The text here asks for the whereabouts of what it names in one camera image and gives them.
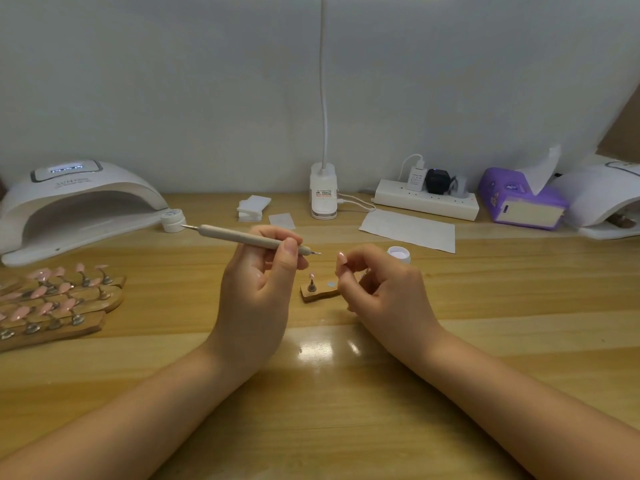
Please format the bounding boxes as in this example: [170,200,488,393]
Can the person's left hand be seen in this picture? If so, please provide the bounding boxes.
[208,225,311,378]

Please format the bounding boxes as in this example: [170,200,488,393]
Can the person's right hand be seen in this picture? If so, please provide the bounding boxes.
[335,245,449,368]

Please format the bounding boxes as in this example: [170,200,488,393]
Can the wooden nail holder strip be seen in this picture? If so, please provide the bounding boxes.
[301,275,343,303]

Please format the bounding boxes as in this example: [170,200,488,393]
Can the grey dotting pen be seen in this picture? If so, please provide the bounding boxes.
[181,223,321,258]

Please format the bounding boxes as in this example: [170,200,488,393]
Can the wooden stands with pink nails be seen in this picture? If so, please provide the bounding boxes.
[0,263,127,354]

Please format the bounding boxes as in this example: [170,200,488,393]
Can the white nail lamp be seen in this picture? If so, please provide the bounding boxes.
[553,155,640,241]
[0,159,169,268]

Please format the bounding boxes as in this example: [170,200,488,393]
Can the person's left forearm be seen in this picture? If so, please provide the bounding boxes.
[0,345,263,480]

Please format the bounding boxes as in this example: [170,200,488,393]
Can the person's right forearm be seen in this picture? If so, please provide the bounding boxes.
[415,333,640,480]

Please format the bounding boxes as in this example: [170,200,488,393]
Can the white desk lamp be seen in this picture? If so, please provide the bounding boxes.
[309,0,443,220]

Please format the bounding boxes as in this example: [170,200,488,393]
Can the white paper sheet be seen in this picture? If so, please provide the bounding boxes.
[360,209,457,255]

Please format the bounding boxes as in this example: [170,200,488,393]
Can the stack of white cotton pads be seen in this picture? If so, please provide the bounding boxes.
[237,195,273,223]

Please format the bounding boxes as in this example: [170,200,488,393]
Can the white power strip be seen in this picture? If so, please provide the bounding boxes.
[374,179,481,222]

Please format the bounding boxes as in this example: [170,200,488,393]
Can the small closed white jar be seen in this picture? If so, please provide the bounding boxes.
[161,209,187,234]

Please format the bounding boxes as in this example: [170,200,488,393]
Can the black plug adapter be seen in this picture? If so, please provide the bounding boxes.
[425,169,453,196]

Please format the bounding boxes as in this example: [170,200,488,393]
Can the purple tissue box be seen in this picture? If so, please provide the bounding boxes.
[478,167,569,231]

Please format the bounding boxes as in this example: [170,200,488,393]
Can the white tissue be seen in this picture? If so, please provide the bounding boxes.
[522,145,563,196]

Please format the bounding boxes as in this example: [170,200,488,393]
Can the brown wooden board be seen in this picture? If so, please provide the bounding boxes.
[598,85,640,164]

